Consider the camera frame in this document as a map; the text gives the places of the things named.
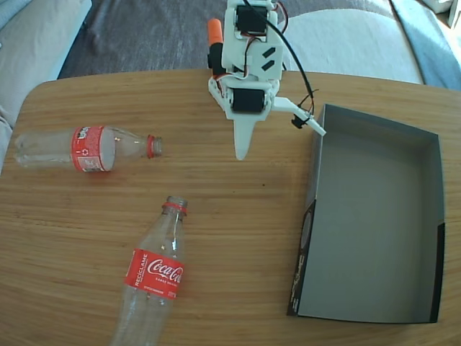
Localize light grey sofa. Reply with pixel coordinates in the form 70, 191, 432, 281
0, 0, 94, 177

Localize grey cardboard box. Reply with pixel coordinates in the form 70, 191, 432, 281
286, 103, 447, 324

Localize dark grey rug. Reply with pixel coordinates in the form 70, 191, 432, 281
57, 0, 397, 81

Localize flat white camera mount plate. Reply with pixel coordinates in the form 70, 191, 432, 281
272, 96, 328, 137

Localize clear bottle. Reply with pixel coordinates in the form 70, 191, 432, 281
14, 125, 164, 174
109, 195, 190, 346

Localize orange and black clamp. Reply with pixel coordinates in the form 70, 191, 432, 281
206, 17, 227, 81

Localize white cushion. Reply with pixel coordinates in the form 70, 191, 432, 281
284, 12, 424, 86

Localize pale blue blanket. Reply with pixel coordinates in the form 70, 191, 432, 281
390, 0, 461, 91

